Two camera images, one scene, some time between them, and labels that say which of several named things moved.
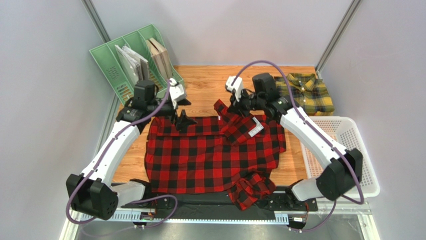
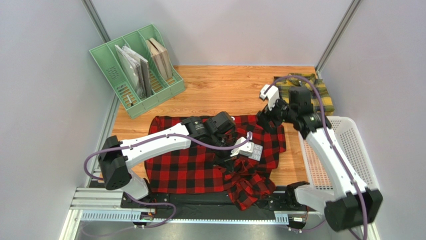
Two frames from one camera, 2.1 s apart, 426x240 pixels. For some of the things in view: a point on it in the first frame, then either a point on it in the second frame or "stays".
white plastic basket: (346, 132) stays
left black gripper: (184, 121) -> (221, 161)
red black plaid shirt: (221, 154) stays
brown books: (161, 55) stays
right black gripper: (240, 107) -> (268, 117)
